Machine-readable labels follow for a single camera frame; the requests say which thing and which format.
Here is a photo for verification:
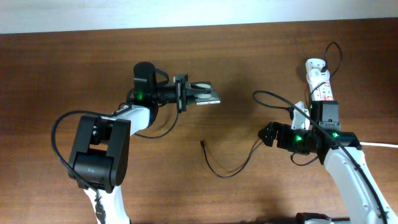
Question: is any black Galaxy flip smartphone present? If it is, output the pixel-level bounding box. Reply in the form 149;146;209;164
193;81;221;105

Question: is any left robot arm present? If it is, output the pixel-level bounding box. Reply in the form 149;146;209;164
68;62;221;223

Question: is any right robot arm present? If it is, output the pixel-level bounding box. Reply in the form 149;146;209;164
258;101;397;223

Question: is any white USB charger plug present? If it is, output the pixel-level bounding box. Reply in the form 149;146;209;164
307;68;330;85

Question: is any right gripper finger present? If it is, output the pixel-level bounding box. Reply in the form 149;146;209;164
262;122;277;133
258;129;275;147

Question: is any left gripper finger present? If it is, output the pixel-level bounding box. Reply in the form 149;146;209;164
187;83;211;93
187;95;215;101

